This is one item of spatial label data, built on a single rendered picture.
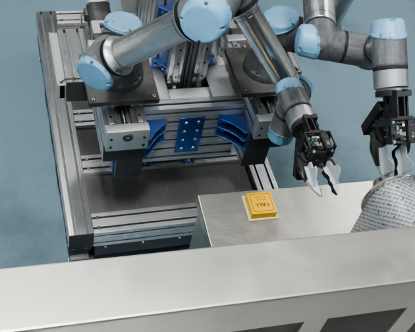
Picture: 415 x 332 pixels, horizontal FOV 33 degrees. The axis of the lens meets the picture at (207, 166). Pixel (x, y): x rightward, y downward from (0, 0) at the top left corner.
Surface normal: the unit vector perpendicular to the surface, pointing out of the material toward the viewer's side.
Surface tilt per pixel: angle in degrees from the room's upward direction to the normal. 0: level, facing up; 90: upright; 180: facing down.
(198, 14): 84
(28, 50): 0
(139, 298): 0
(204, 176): 0
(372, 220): 90
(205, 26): 84
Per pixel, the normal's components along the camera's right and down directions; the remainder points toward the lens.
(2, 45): 0.16, -0.63
